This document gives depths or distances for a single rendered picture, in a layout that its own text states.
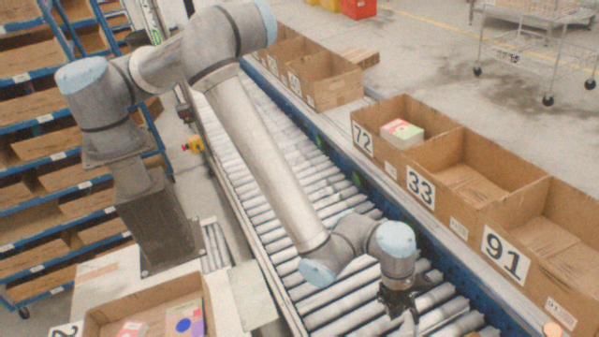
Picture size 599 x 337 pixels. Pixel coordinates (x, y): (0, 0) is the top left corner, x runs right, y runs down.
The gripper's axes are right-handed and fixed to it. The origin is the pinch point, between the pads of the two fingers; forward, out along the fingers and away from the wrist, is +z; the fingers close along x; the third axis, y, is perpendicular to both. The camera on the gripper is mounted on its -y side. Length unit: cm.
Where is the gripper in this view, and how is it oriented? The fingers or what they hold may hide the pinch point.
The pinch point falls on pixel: (405, 318)
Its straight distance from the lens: 126.0
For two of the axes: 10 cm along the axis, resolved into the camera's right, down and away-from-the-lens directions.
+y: -8.9, 3.7, -2.7
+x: 4.4, 5.1, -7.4
